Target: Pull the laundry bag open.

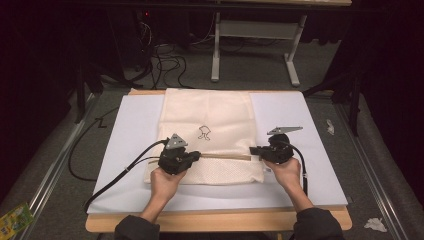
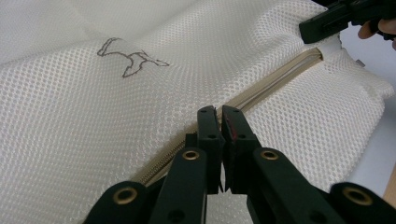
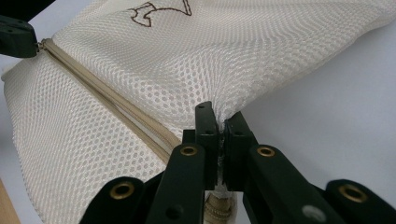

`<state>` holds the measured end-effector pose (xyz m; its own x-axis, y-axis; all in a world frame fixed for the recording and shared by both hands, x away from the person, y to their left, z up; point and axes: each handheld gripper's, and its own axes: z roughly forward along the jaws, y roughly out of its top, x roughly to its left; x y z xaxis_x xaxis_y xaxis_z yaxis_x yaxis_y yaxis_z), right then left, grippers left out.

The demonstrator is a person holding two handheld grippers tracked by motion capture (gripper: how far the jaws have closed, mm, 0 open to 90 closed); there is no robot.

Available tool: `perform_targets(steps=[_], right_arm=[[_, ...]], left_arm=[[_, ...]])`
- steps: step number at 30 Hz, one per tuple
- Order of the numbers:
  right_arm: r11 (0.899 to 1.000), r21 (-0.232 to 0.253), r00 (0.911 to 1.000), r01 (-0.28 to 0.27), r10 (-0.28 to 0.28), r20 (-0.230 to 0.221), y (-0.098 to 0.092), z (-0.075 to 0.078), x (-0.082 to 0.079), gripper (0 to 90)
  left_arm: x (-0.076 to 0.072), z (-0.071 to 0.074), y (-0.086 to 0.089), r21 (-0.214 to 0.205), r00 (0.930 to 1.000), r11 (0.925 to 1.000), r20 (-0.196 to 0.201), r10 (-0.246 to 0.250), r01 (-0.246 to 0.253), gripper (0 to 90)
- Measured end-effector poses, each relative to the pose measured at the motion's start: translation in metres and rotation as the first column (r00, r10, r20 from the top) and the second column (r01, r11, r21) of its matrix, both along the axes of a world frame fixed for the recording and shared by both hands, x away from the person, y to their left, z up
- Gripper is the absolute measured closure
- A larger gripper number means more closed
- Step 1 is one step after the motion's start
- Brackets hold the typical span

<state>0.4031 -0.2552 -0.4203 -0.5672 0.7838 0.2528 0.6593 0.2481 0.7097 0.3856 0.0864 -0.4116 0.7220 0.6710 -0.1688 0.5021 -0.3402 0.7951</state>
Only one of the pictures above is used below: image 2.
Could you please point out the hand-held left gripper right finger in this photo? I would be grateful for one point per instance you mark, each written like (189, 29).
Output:
(239, 140)

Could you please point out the cream mesh laundry bag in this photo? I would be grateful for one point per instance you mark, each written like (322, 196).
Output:
(93, 124)

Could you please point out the wooden table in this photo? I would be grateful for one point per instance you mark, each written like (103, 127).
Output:
(391, 189)

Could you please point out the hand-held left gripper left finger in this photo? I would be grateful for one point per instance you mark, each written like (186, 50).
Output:
(211, 140)

